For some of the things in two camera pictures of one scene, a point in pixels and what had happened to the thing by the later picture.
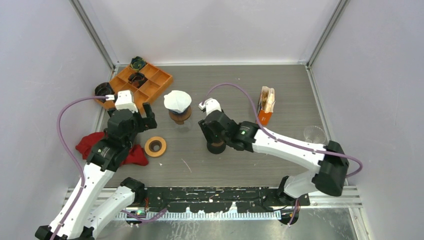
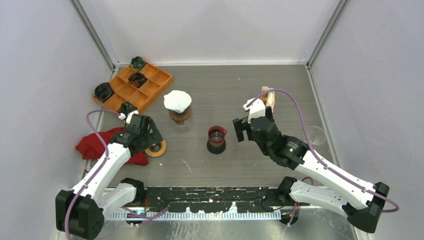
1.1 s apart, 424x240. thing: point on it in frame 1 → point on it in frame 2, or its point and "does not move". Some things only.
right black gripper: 207,132 → 240,125
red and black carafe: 216,147 does not move
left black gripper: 149,121 → 153,138
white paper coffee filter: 177,101 does not move
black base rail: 219,199 does not move
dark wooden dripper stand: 179,117 does not move
